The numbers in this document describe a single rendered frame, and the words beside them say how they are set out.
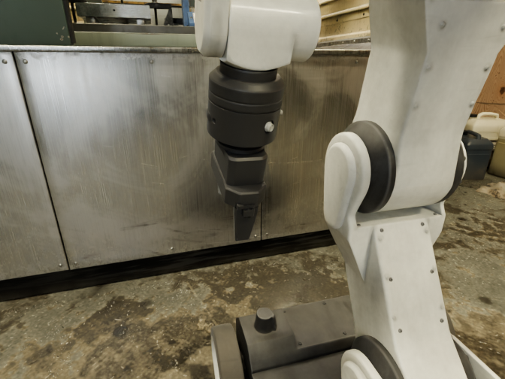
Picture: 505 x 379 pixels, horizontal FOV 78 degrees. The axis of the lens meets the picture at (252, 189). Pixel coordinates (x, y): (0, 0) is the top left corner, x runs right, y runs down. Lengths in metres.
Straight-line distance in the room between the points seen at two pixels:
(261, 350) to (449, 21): 0.64
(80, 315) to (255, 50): 1.06
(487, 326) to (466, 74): 0.94
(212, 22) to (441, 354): 0.55
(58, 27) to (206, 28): 0.76
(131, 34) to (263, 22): 1.12
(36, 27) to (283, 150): 0.80
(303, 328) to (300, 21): 0.64
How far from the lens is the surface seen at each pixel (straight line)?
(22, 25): 1.08
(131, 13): 1.62
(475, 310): 1.33
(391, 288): 0.54
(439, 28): 0.44
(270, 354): 0.75
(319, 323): 0.82
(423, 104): 0.46
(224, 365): 0.74
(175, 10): 2.17
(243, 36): 0.33
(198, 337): 1.05
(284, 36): 0.35
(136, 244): 1.21
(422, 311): 0.58
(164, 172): 1.09
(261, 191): 0.40
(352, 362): 0.60
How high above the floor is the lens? 0.76
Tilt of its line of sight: 22 degrees down
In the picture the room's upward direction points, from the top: straight up
